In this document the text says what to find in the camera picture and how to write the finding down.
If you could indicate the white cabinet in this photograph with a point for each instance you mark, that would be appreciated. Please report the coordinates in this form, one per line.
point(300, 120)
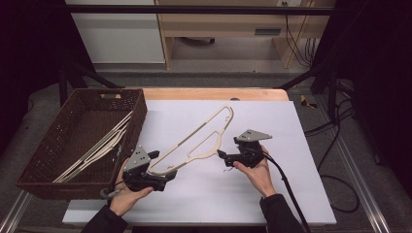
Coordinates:
point(120, 35)

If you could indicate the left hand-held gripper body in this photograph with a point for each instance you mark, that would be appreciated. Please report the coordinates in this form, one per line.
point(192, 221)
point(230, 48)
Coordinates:
point(137, 158)

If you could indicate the brown woven basket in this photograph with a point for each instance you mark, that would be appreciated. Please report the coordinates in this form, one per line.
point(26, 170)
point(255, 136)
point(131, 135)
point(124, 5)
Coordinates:
point(71, 129)

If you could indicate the aluminium rail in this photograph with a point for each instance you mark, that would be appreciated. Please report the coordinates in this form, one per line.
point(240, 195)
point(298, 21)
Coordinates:
point(13, 212)
point(359, 181)

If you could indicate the black horizontal bar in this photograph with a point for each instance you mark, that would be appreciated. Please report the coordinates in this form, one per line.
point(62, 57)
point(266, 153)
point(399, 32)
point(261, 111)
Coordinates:
point(194, 9)

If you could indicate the black metal stand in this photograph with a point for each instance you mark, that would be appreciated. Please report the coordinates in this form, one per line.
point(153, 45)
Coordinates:
point(324, 77)
point(74, 77)

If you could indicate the yellow and black clip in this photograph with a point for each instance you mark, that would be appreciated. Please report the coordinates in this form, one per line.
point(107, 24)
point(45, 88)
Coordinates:
point(306, 102)

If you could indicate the white table sheet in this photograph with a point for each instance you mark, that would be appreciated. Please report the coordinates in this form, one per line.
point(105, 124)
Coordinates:
point(210, 200)

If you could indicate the person's right hand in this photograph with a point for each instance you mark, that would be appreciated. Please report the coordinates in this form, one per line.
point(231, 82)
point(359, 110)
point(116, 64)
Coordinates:
point(259, 178)

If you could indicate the dark curtain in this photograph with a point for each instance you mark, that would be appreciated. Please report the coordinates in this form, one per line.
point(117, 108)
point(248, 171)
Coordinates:
point(32, 48)
point(379, 81)

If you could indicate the light wooden desk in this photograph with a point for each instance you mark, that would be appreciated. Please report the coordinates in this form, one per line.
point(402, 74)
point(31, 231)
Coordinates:
point(223, 24)

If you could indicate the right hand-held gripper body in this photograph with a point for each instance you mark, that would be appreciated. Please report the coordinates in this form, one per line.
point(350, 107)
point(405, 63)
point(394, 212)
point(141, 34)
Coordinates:
point(249, 155)

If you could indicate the person's left hand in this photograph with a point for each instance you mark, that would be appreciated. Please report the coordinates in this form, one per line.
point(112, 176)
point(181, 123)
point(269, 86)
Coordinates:
point(128, 200)

